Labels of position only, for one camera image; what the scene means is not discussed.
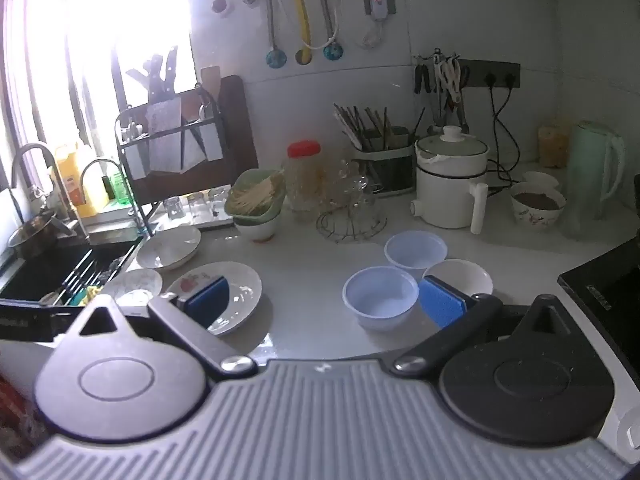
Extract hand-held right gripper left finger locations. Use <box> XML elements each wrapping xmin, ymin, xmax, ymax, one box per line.
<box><xmin>65</xmin><ymin>276</ymin><xmax>258</xmax><ymax>379</ymax></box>

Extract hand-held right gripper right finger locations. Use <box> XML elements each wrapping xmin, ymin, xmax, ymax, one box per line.
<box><xmin>391</xmin><ymin>275</ymin><xmax>583</xmax><ymax>376</ymax></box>

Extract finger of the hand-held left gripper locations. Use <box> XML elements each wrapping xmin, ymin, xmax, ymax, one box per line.
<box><xmin>0</xmin><ymin>299</ymin><xmax>76</xmax><ymax>343</ymax></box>

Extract blue plastic bowl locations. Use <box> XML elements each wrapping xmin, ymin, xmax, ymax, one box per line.
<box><xmin>384</xmin><ymin>230</ymin><xmax>447</xmax><ymax>281</ymax></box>
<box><xmin>342</xmin><ymin>266</ymin><xmax>420</xmax><ymax>332</ymax></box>

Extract white plate with red print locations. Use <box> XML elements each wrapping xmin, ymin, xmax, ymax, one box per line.
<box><xmin>165</xmin><ymin>262</ymin><xmax>263</xmax><ymax>337</ymax></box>

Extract plain white ceramic bowl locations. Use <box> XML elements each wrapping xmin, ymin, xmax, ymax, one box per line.
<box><xmin>422</xmin><ymin>259</ymin><xmax>494</xmax><ymax>302</ymax></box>

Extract black kitchen sink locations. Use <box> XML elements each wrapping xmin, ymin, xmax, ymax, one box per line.
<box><xmin>0</xmin><ymin>234</ymin><xmax>147</xmax><ymax>307</ymax></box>

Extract deep white plate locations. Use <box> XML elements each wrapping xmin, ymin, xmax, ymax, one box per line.
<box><xmin>136</xmin><ymin>225</ymin><xmax>202</xmax><ymax>272</ymax></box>

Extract small white flower-print plate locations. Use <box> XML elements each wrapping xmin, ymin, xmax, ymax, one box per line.
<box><xmin>102</xmin><ymin>268</ymin><xmax>164</xmax><ymax>311</ymax></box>

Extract steel pot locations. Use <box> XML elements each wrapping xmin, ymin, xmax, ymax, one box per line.
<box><xmin>7</xmin><ymin>210</ymin><xmax>60</xmax><ymax>262</ymax></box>

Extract white bowl under green bowl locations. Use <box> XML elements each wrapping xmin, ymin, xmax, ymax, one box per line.
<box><xmin>235</xmin><ymin>215</ymin><xmax>281</xmax><ymax>244</ymax></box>

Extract row of small glass cups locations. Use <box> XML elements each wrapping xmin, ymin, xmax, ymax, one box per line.
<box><xmin>162</xmin><ymin>186</ymin><xmax>232</xmax><ymax>220</ymax></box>

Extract green bowl with wooden sticks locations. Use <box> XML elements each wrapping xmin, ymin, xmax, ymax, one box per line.
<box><xmin>225</xmin><ymin>169</ymin><xmax>287</xmax><ymax>228</ymax></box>

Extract white electric cooking pot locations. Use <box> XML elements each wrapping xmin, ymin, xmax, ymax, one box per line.
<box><xmin>411</xmin><ymin>125</ymin><xmax>491</xmax><ymax>235</ymax></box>

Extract clear glass cup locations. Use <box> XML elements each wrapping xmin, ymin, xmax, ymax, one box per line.
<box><xmin>340</xmin><ymin>187</ymin><xmax>378</xmax><ymax>221</ymax></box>
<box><xmin>325</xmin><ymin>160</ymin><xmax>368</xmax><ymax>206</ymax></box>

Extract steel kitchen faucet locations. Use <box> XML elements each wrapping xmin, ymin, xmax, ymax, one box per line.
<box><xmin>11</xmin><ymin>142</ymin><xmax>90</xmax><ymax>238</ymax></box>

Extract green bottle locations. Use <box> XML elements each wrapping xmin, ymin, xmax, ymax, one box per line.
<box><xmin>102</xmin><ymin>170</ymin><xmax>127</xmax><ymax>207</ymax></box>

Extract yellow bottle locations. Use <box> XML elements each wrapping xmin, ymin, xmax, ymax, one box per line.
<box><xmin>54</xmin><ymin>141</ymin><xmax>110</xmax><ymax>219</ymax></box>

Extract clear plastic jar red lid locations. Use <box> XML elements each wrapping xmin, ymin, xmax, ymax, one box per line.
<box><xmin>282</xmin><ymin>140</ymin><xmax>323</xmax><ymax>222</ymax></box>

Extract chopstick holder with chopsticks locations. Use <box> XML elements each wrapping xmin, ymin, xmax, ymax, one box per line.
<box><xmin>334</xmin><ymin>102</ymin><xmax>427</xmax><ymax>196</ymax></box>

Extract small steel faucet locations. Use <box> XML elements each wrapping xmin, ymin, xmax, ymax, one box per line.
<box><xmin>80</xmin><ymin>158</ymin><xmax>152</xmax><ymax>238</ymax></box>

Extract small white bowl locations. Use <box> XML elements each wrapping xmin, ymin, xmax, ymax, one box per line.
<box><xmin>522</xmin><ymin>171</ymin><xmax>560</xmax><ymax>191</ymax></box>

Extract black knife rack with knives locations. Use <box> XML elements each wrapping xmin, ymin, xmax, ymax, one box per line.
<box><xmin>114</xmin><ymin>46</ymin><xmax>224</xmax><ymax>223</ymax></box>

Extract dark wooden cutting board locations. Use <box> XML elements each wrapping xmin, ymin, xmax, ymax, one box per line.
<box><xmin>200</xmin><ymin>64</ymin><xmax>259</xmax><ymax>186</ymax></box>

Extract jar with yellow contents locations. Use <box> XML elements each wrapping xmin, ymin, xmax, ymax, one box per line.
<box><xmin>537</xmin><ymin>119</ymin><xmax>574</xmax><ymax>168</ymax></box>

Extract hanging kitchen scissors and tools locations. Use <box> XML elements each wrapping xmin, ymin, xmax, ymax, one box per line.
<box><xmin>414</xmin><ymin>49</ymin><xmax>471</xmax><ymax>133</ymax></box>

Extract metal wire cup rack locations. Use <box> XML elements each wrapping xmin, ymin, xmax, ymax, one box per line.
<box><xmin>316</xmin><ymin>200</ymin><xmax>389</xmax><ymax>244</ymax></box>

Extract black power cable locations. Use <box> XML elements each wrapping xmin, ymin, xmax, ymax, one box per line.
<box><xmin>485</xmin><ymin>80</ymin><xmax>523</xmax><ymax>196</ymax></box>

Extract dark wall power strip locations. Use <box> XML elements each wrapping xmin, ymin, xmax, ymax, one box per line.
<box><xmin>459</xmin><ymin>59</ymin><xmax>521</xmax><ymax>89</ymax></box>

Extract metal flexible hose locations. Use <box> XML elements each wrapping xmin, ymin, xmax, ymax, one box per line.
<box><xmin>317</xmin><ymin>0</ymin><xmax>357</xmax><ymax>61</ymax></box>
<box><xmin>239</xmin><ymin>0</ymin><xmax>286</xmax><ymax>68</ymax></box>

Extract yellow hose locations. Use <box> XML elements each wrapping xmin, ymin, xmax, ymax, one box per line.
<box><xmin>287</xmin><ymin>0</ymin><xmax>313</xmax><ymax>67</ymax></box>

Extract wall socket with white plug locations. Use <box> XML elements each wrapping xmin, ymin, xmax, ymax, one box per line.
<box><xmin>362</xmin><ymin>0</ymin><xmax>398</xmax><ymax>20</ymax></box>

